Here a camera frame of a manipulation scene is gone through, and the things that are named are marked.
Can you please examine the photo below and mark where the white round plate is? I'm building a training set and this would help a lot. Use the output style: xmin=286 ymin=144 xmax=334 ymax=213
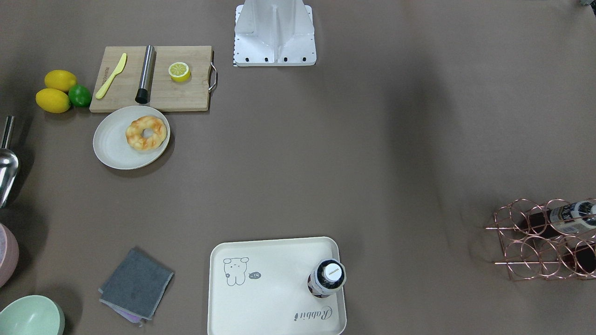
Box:
xmin=93 ymin=106 xmax=171 ymax=170

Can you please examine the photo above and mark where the glazed twisted donut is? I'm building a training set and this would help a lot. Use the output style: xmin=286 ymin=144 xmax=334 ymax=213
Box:
xmin=125 ymin=116 xmax=168 ymax=151

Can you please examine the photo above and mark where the tea bottle on tray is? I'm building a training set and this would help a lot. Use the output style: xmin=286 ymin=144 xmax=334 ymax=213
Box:
xmin=307 ymin=258 xmax=347 ymax=299

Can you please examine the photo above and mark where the cream rabbit tray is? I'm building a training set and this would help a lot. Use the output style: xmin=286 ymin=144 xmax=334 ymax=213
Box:
xmin=207 ymin=237 xmax=347 ymax=335

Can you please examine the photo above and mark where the half lemon slice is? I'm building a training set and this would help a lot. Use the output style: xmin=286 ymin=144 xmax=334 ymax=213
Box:
xmin=168 ymin=61 xmax=191 ymax=82

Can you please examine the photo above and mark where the bamboo cutting board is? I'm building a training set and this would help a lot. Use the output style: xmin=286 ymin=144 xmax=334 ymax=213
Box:
xmin=89 ymin=45 xmax=217 ymax=113

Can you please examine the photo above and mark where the grey folded cloth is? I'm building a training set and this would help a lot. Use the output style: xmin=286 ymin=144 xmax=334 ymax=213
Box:
xmin=98 ymin=248 xmax=174 ymax=325

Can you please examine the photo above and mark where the yellow plastic knife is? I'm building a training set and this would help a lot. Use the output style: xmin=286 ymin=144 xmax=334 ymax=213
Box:
xmin=95 ymin=53 xmax=128 ymax=100

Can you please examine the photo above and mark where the tea bottle upper rack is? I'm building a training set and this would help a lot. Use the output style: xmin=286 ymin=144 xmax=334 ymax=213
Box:
xmin=516 ymin=200 xmax=596 ymax=238

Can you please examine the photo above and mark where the green lime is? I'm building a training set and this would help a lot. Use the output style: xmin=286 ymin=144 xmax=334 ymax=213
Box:
xmin=68 ymin=84 xmax=92 ymax=107

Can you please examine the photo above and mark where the yellow lemon upper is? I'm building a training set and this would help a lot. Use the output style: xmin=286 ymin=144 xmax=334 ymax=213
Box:
xmin=43 ymin=69 xmax=77 ymax=93

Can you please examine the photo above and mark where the yellow lemon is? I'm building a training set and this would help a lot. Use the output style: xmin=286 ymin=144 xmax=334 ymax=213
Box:
xmin=35 ymin=88 xmax=71 ymax=113
xmin=43 ymin=69 xmax=77 ymax=93

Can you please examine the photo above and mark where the yellow lemon lower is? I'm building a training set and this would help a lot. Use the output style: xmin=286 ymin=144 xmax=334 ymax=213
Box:
xmin=35 ymin=88 xmax=71 ymax=113

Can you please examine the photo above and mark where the steel ice scoop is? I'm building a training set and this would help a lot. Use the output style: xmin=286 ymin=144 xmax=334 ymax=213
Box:
xmin=0 ymin=116 xmax=20 ymax=208

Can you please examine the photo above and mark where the pink bowl with ice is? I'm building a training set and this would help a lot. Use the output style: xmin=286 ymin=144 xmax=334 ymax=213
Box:
xmin=0 ymin=224 xmax=19 ymax=288

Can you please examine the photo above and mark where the mint green bowl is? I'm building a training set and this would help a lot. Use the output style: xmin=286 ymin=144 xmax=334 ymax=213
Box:
xmin=0 ymin=295 xmax=65 ymax=335

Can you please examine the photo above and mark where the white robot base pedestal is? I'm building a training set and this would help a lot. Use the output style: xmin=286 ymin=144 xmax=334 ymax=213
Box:
xmin=233 ymin=0 xmax=317 ymax=67

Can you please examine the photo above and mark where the copper wire bottle rack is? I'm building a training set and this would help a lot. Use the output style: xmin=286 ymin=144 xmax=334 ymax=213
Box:
xmin=485 ymin=198 xmax=596 ymax=281

